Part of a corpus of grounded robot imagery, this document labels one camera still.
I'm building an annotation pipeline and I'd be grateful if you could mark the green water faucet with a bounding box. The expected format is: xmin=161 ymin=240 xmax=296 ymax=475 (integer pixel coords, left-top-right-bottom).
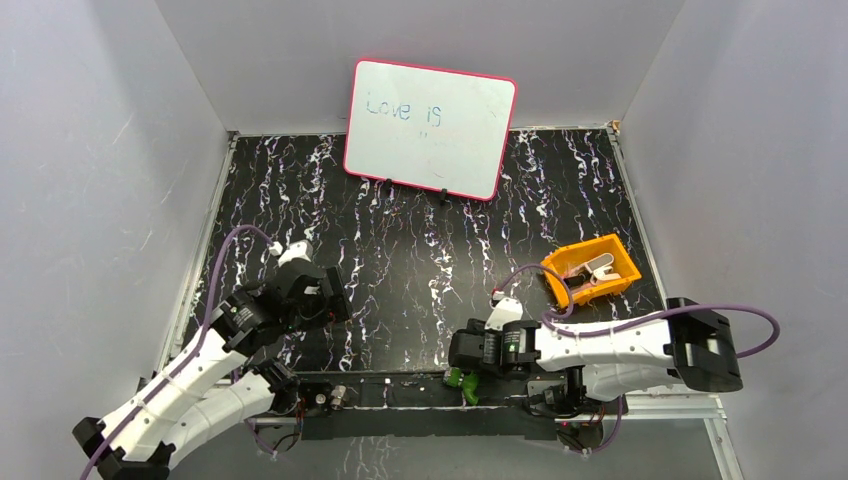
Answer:
xmin=443 ymin=367 xmax=479 ymax=406

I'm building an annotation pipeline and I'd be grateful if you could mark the silver hex nut fitting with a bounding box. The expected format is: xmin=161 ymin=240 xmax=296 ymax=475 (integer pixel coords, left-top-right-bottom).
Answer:
xmin=329 ymin=384 xmax=349 ymax=411

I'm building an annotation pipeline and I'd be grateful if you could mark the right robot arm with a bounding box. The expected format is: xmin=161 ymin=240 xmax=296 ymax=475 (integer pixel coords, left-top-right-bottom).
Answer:
xmin=443 ymin=297 xmax=743 ymax=417

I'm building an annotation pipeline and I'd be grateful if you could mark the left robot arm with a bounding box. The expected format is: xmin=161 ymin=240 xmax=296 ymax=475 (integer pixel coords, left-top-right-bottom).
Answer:
xmin=72 ymin=258 xmax=351 ymax=479

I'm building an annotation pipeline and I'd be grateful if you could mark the orange parts bin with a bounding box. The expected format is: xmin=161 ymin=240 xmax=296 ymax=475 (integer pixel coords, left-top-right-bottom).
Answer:
xmin=541 ymin=234 xmax=642 ymax=309

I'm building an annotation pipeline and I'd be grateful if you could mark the white part in bin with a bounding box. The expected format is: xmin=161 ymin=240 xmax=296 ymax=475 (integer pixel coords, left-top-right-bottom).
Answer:
xmin=584 ymin=253 xmax=621 ymax=286

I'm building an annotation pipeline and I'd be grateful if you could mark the pink framed whiteboard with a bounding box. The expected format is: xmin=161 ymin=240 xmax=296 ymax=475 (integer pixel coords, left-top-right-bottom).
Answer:
xmin=343 ymin=58 xmax=517 ymax=201

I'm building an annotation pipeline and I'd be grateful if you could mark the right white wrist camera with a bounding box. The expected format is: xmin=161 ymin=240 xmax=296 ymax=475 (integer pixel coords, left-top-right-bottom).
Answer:
xmin=484 ymin=297 xmax=524 ymax=332

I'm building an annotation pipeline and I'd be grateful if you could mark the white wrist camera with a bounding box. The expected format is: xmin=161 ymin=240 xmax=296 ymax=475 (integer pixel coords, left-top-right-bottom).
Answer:
xmin=484 ymin=297 xmax=524 ymax=332
xmin=274 ymin=240 xmax=314 ymax=268

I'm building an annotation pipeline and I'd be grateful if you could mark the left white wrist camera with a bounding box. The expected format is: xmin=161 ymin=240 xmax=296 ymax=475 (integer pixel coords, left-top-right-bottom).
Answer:
xmin=274 ymin=240 xmax=314 ymax=268

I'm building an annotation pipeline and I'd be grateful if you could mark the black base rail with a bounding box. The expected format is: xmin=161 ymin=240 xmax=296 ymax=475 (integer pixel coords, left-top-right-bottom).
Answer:
xmin=300 ymin=371 xmax=556 ymax=441

